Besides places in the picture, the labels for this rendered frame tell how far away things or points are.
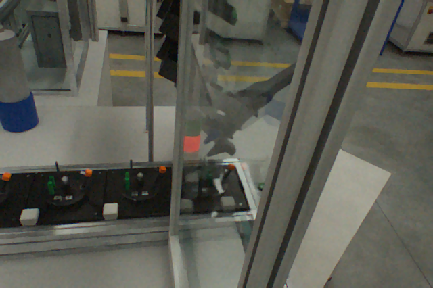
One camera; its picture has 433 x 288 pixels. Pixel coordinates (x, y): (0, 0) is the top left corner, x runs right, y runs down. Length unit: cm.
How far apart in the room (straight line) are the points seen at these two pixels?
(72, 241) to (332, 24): 115
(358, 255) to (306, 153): 243
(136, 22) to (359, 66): 505
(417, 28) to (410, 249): 407
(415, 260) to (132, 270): 205
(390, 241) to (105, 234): 210
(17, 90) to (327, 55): 164
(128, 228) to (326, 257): 70
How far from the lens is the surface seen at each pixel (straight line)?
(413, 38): 632
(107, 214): 122
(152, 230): 122
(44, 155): 169
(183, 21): 77
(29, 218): 126
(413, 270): 276
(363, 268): 259
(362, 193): 170
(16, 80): 175
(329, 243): 143
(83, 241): 125
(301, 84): 21
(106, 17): 525
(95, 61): 248
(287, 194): 24
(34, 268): 130
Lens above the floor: 189
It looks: 37 degrees down
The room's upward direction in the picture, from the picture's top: 8 degrees clockwise
